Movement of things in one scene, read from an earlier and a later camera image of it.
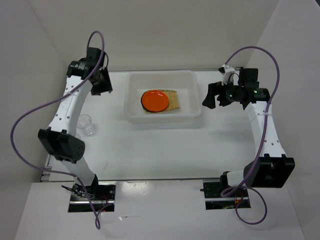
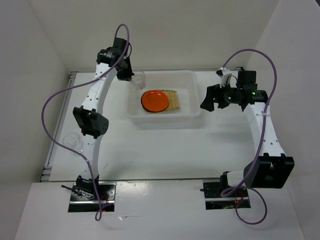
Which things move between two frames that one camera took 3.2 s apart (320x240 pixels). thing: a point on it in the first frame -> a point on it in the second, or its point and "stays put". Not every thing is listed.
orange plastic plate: (154, 101) stays put
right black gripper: (214, 89) stays put
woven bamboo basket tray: (173, 100) stays put
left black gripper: (107, 86) -> (127, 75)
